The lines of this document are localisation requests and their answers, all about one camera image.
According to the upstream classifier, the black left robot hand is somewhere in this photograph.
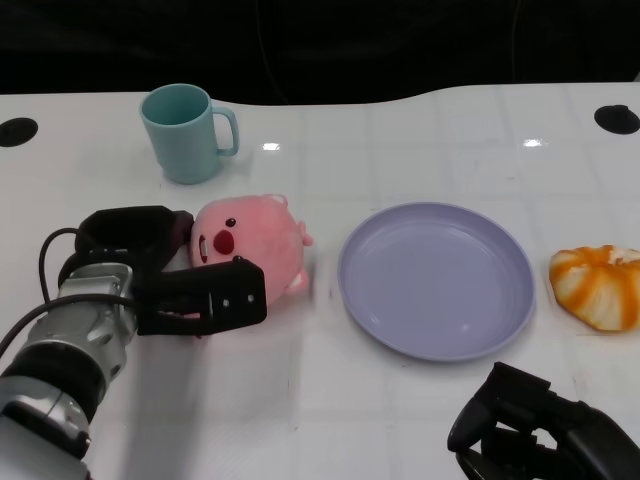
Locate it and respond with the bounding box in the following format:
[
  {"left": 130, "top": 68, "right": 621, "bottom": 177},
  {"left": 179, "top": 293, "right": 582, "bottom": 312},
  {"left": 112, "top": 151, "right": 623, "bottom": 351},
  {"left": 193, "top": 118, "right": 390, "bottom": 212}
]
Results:
[{"left": 74, "top": 205, "right": 267, "bottom": 337}]

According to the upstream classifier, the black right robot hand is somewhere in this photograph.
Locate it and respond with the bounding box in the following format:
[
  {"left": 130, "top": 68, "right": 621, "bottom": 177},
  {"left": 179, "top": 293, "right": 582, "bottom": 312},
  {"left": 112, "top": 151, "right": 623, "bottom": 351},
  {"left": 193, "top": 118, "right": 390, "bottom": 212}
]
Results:
[{"left": 447, "top": 361, "right": 640, "bottom": 480}]

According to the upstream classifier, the pink plush beaver doll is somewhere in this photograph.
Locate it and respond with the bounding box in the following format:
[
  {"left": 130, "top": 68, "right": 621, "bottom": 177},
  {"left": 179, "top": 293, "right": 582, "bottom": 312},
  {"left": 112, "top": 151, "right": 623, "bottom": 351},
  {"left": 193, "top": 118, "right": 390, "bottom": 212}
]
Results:
[{"left": 188, "top": 193, "right": 315, "bottom": 307}]

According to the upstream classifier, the lavender plastic plate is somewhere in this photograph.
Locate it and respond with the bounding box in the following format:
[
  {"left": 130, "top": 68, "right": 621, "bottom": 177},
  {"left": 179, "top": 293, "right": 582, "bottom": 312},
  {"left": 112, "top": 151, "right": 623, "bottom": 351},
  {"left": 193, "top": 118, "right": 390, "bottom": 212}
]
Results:
[{"left": 336, "top": 201, "right": 536, "bottom": 362}]

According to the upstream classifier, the peeled orange toy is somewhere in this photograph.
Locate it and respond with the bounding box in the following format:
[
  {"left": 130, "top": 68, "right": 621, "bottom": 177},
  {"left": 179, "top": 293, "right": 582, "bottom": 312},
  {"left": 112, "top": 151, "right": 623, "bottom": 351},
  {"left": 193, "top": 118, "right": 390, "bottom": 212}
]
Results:
[{"left": 549, "top": 244, "right": 640, "bottom": 333}]

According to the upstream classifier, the teal plastic mug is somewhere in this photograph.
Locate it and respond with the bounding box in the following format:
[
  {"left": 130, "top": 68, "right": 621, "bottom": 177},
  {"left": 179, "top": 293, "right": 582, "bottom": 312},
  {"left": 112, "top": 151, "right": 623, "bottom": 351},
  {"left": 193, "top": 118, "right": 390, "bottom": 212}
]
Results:
[{"left": 139, "top": 83, "right": 240, "bottom": 186}]

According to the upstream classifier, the black backdrop curtain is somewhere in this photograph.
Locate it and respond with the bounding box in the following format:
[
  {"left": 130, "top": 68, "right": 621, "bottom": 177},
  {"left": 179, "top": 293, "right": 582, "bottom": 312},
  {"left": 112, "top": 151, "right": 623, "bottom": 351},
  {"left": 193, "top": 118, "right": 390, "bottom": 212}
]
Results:
[{"left": 0, "top": 0, "right": 640, "bottom": 107}]

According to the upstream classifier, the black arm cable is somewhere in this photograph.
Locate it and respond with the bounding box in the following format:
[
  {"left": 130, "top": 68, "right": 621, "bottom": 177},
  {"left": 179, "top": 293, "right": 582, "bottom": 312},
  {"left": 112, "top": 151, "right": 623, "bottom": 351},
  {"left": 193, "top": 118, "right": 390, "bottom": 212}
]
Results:
[{"left": 0, "top": 227, "right": 136, "bottom": 354}]

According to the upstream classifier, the black table cable grommet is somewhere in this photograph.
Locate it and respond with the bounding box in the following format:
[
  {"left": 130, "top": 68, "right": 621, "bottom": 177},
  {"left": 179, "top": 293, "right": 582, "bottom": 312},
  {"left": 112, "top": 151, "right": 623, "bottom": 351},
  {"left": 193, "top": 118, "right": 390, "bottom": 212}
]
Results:
[
  {"left": 593, "top": 104, "right": 640, "bottom": 135},
  {"left": 0, "top": 117, "right": 39, "bottom": 148}
]

